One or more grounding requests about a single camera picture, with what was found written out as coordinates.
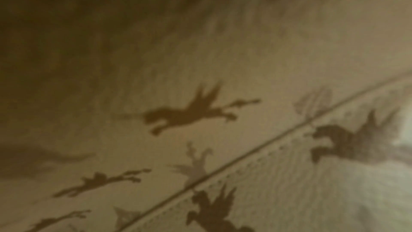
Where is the cream patterned backpack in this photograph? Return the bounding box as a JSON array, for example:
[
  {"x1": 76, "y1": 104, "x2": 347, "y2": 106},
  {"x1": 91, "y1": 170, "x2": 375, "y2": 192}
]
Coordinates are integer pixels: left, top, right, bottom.
[{"x1": 0, "y1": 0, "x2": 412, "y2": 232}]

